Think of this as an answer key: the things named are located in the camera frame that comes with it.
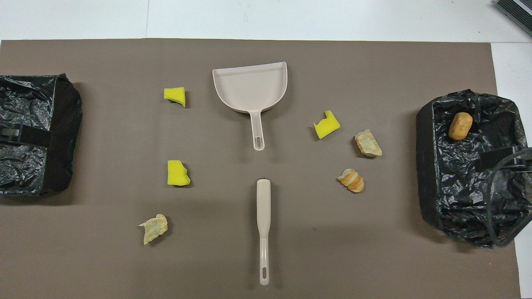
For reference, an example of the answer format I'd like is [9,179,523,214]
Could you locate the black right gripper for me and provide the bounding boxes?
[476,145,532,171]

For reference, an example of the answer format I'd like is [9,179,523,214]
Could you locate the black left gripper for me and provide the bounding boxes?
[0,124,55,147]

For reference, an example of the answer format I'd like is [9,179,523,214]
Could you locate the pale bread chunk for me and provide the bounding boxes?
[355,129,383,157]

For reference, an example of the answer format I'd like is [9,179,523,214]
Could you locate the small yellow sponge piece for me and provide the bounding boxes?
[163,87,187,108]

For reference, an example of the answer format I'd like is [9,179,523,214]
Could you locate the striped orange croissant piece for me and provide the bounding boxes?
[337,169,365,194]

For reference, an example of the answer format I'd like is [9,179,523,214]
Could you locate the square yellow sponge piece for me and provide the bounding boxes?
[167,160,191,186]

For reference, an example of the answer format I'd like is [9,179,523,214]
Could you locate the pale bread piece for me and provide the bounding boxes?
[138,214,168,245]

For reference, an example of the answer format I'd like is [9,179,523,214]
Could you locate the notched yellow sponge piece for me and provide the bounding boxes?
[314,110,341,140]

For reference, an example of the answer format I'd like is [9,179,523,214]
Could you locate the beige plastic dustpan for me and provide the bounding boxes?
[212,62,288,151]

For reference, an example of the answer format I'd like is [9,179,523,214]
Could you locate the beige hand brush black bristles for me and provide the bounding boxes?
[256,179,272,286]

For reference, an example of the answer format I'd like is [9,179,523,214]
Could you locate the black bag lined bin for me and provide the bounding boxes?
[416,89,532,249]
[0,74,83,196]

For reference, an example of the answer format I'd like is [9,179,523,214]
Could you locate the brown bread roll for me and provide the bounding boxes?
[448,112,473,141]

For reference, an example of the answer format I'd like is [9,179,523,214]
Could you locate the dark grey ribbed object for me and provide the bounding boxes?
[495,0,532,37]

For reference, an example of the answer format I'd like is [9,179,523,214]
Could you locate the brown paper table mat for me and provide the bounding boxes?
[0,39,522,299]

